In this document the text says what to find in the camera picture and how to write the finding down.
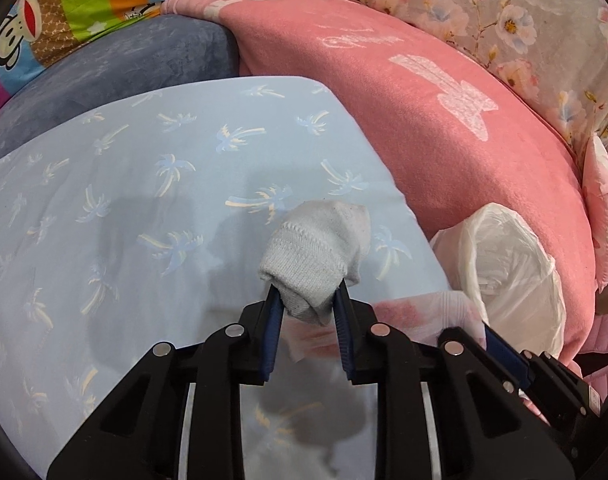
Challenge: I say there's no pink white cloth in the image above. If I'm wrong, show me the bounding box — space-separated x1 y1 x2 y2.
284 292 487 363

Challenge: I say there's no white plastic bag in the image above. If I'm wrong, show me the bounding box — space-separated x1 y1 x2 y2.
429 202 567 361

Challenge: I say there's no colourful monkey cartoon pillow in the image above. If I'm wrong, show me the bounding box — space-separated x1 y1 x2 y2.
0 0 267 121

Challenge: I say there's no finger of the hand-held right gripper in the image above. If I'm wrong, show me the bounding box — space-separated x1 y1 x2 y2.
481 327 535 395

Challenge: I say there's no pink printed pillow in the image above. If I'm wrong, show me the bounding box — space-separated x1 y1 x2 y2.
581 135 608 296

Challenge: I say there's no light blue palm print cloth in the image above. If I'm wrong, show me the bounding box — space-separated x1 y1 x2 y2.
0 76 452 480

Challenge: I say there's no pink quilted jacket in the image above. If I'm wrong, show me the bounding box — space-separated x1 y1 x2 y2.
574 310 608 401

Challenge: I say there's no floral quilt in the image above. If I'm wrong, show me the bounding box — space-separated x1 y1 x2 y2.
341 0 608 171

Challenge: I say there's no pink blanket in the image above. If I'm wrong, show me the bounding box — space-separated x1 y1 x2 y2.
161 0 597 361

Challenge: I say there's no grey sock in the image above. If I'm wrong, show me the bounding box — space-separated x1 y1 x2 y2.
258 200 372 326

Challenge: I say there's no blue-grey cushion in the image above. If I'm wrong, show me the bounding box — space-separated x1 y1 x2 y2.
0 14 240 161

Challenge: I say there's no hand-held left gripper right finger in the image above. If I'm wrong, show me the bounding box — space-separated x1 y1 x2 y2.
335 280 577 480

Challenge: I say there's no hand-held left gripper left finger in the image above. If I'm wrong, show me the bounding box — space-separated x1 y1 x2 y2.
46 285 285 480

